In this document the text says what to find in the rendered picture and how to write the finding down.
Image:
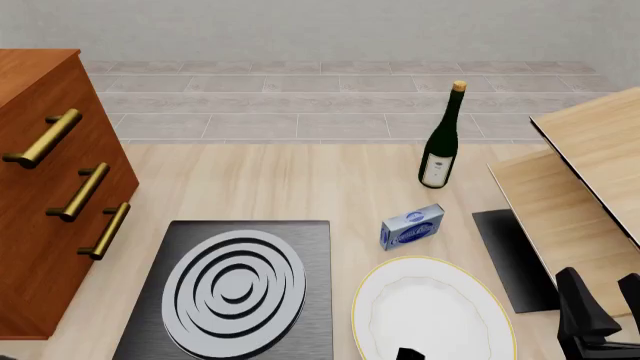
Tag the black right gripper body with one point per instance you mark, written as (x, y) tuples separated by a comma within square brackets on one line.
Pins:
[(600, 349)]

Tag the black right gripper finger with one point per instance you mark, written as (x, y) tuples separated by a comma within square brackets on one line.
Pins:
[(634, 292), (582, 307)]

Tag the white plate with gold rim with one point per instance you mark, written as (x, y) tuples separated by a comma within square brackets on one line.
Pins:
[(430, 311)]

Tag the small black flat plate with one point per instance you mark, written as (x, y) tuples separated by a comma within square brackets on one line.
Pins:
[(410, 354)]

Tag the flat black stove plate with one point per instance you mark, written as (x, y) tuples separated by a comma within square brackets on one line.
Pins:
[(235, 292)]

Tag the pale wooden two-tier rack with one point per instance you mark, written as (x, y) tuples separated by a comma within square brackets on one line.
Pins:
[(565, 210)]

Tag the blue printed food box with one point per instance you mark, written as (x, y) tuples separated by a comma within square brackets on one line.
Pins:
[(412, 229)]

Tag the dark green wine bottle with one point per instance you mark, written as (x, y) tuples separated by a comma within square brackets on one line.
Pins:
[(440, 161)]

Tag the red-brown wooden cabinet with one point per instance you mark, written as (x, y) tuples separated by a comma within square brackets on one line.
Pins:
[(30, 240)]

